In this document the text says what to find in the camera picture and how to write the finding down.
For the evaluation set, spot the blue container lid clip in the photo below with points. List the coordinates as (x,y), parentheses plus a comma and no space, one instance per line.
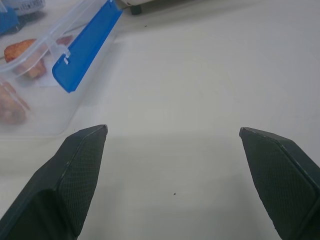
(7,20)
(85,50)

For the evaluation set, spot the clear plastic food container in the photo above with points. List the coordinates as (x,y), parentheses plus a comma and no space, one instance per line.
(37,75)

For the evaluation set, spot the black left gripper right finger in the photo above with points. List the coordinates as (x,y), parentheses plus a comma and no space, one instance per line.
(282,180)

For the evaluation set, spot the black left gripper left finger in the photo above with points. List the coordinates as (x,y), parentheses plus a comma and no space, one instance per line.
(62,180)

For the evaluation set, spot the red-brown food piece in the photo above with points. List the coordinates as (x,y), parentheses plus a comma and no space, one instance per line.
(25,60)

